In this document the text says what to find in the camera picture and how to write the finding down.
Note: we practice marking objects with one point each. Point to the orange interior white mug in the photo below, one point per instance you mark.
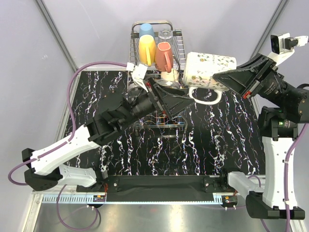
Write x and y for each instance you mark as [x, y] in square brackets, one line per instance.
[199, 71]

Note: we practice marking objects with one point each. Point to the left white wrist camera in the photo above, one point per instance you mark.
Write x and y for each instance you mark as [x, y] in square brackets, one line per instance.
[138, 73]

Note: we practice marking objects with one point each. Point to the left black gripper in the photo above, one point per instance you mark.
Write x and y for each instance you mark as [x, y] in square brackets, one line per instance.
[175, 104]

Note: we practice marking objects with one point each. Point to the white slotted cable duct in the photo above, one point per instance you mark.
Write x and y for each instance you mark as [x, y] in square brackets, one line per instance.
[75, 199]

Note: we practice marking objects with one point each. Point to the pink handled white mug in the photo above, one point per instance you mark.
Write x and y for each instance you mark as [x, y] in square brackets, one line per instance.
[164, 57]

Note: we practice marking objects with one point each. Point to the green interior white mug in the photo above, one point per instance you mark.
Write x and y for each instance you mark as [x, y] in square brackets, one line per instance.
[170, 78]

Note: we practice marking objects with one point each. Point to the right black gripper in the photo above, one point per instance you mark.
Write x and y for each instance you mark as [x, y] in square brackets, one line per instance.
[239, 79]

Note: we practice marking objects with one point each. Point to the light blue plastic cup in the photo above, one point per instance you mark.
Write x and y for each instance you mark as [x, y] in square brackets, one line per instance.
[146, 29]

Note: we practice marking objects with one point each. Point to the pale yellow mug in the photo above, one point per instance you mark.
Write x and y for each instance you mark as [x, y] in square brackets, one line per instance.
[147, 49]

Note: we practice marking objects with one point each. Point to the steel wire dish rack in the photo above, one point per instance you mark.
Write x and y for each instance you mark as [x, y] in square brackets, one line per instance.
[169, 128]

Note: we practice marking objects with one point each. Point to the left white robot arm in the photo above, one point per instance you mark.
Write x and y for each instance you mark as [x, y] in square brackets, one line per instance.
[46, 168]

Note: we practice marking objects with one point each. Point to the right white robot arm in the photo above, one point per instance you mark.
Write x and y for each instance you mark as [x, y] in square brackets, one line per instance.
[278, 127]

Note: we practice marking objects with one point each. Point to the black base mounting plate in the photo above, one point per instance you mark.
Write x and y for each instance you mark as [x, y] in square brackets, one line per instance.
[118, 183]

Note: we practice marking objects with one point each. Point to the clear glass tumbler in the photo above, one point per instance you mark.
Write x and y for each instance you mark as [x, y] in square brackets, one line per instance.
[165, 36]

